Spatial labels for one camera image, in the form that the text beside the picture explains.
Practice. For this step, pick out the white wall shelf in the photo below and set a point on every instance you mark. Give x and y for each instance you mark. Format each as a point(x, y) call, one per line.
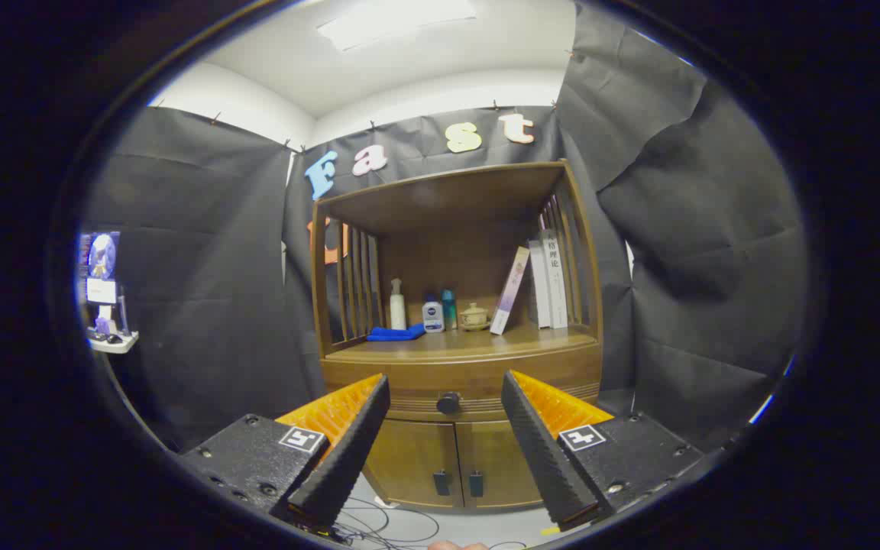
point(115, 344)

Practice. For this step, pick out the wooden countertop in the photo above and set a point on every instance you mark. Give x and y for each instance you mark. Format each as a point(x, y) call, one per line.
point(470, 342)

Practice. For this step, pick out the purple white book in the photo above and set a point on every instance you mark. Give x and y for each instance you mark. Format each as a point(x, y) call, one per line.
point(509, 290)

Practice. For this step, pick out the teal bottle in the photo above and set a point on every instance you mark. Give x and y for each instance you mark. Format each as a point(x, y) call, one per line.
point(449, 309)

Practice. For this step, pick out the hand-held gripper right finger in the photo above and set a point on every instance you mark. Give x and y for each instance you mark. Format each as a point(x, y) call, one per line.
point(543, 458)

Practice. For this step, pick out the wall poster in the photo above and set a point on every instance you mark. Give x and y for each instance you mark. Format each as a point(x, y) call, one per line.
point(102, 254)

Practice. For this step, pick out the wooden cabinet door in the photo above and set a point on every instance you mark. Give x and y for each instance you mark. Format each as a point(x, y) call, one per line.
point(417, 454)
point(497, 458)

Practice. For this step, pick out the white blue-capped lotion bottle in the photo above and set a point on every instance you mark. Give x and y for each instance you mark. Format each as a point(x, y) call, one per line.
point(433, 315)

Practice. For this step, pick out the lidded ceramic tea cup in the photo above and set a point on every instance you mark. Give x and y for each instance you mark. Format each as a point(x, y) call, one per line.
point(474, 315)

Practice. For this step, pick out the white spray bottle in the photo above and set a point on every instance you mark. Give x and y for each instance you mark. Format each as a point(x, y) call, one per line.
point(397, 309)

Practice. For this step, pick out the wooden cabinet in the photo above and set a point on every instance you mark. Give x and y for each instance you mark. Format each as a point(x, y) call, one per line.
point(440, 198)

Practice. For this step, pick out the white book with printed spine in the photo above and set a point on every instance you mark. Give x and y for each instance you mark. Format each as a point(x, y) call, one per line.
point(557, 279)

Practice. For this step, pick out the blue cloth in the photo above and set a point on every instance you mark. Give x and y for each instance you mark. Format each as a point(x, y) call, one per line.
point(396, 333)

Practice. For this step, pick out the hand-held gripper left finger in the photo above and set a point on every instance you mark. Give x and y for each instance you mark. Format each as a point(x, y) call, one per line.
point(348, 458)

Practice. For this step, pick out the black drawer knob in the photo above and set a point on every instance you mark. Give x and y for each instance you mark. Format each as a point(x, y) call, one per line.
point(449, 402)

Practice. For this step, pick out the plain white book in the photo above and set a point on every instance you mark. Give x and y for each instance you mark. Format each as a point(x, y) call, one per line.
point(538, 283)

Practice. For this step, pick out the wooden drawer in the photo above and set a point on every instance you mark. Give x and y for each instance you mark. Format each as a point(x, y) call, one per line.
point(417, 382)

